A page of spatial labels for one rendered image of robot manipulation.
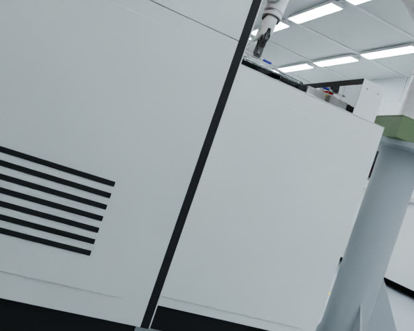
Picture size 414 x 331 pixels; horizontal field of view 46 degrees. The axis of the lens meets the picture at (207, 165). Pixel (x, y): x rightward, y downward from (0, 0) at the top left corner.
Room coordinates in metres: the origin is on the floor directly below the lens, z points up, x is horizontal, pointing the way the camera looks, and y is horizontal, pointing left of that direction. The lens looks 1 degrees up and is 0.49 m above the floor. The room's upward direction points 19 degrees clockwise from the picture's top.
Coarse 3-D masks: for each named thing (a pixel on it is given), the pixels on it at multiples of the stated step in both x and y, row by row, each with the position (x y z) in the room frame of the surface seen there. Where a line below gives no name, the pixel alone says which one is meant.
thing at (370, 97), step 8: (368, 80) 1.64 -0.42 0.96; (368, 88) 1.65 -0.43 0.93; (376, 88) 1.66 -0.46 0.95; (384, 88) 1.67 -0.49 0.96; (360, 96) 1.64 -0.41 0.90; (368, 96) 1.65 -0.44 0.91; (376, 96) 1.66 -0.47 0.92; (360, 104) 1.64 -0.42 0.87; (368, 104) 1.65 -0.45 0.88; (376, 104) 1.67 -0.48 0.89; (360, 112) 1.65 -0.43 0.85; (368, 112) 1.66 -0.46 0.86; (376, 112) 1.67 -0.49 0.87
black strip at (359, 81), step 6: (306, 84) 1.98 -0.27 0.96; (312, 84) 1.94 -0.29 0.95; (318, 84) 1.90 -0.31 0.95; (324, 84) 1.86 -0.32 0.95; (330, 84) 1.82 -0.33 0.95; (336, 84) 1.78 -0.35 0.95; (342, 84) 1.75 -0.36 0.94; (348, 84) 1.71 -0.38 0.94; (354, 84) 1.68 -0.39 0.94; (360, 84) 1.65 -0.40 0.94
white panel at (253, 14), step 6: (258, 0) 1.20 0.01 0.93; (252, 6) 1.20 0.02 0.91; (258, 6) 1.21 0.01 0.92; (252, 12) 1.20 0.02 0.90; (258, 12) 1.21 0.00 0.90; (246, 18) 1.20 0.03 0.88; (252, 18) 1.20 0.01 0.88; (246, 24) 1.20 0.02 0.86; (252, 24) 1.21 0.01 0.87; (246, 30) 1.20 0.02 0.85; (246, 36) 1.20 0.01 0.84; (246, 42) 1.21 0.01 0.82
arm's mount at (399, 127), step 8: (376, 120) 1.86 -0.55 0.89; (384, 120) 1.80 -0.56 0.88; (392, 120) 1.75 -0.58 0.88; (400, 120) 1.70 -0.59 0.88; (408, 120) 1.71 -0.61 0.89; (384, 128) 1.79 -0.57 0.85; (392, 128) 1.73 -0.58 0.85; (400, 128) 1.70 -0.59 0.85; (408, 128) 1.71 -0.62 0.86; (384, 136) 1.77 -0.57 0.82; (392, 136) 1.72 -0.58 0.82; (400, 136) 1.71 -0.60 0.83; (408, 136) 1.71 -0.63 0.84
